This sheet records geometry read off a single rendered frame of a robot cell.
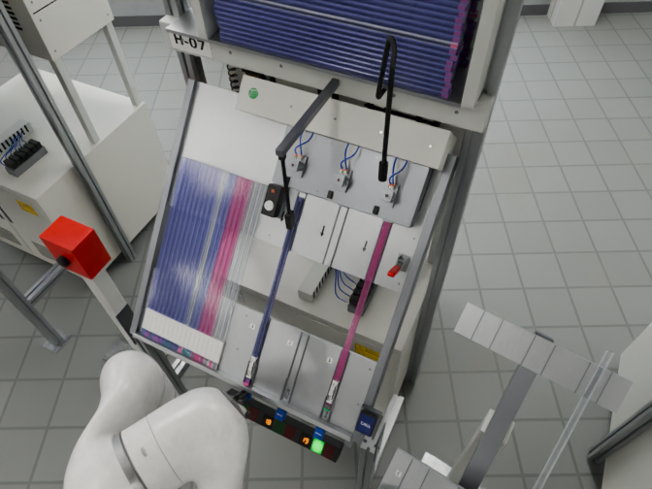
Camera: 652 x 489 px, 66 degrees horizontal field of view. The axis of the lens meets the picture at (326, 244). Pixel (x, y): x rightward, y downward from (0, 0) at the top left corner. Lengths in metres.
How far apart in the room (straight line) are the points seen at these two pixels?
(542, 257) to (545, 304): 0.26
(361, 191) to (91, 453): 0.72
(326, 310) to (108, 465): 1.00
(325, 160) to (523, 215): 1.78
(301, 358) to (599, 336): 1.53
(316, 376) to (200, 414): 0.64
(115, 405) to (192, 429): 0.13
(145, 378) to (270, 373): 0.60
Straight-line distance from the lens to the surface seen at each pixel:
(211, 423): 0.69
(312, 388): 1.31
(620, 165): 3.27
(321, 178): 1.15
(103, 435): 0.75
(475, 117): 1.06
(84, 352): 2.46
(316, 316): 1.57
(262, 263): 1.69
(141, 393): 0.78
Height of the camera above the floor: 1.98
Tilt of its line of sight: 52 degrees down
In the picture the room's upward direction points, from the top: 2 degrees counter-clockwise
